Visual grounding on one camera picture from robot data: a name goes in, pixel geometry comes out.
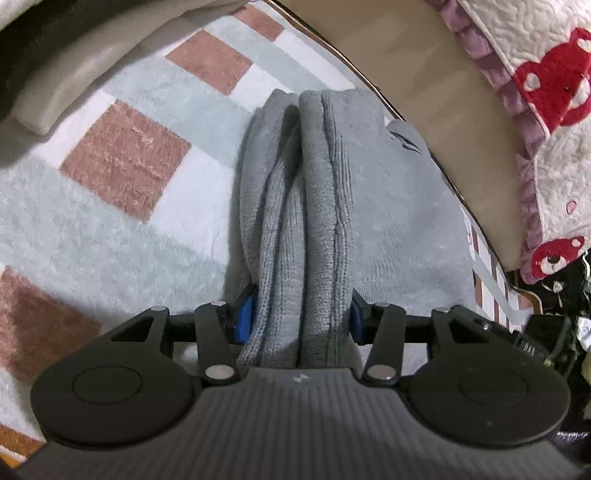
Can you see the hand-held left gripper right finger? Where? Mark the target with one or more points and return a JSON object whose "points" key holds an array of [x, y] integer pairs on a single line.
{"points": [[356, 319]]}

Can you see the beige folded garment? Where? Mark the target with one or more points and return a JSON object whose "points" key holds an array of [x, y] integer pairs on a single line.
{"points": [[69, 92]]}

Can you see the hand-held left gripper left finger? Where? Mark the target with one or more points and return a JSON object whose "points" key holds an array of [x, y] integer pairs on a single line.
{"points": [[244, 319]]}

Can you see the stack of folded clothes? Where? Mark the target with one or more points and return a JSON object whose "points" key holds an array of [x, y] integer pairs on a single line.
{"points": [[37, 60]]}

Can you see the grey knitted sweater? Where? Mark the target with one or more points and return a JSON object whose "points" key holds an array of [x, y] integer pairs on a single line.
{"points": [[369, 221]]}

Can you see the checked plush mat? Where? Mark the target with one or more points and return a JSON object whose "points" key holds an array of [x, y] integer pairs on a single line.
{"points": [[92, 230]]}

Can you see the beige bed frame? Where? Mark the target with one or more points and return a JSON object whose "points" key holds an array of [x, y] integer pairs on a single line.
{"points": [[415, 55]]}

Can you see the cream quilt with red bears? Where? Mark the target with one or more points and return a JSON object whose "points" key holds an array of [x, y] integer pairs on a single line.
{"points": [[531, 27]]}

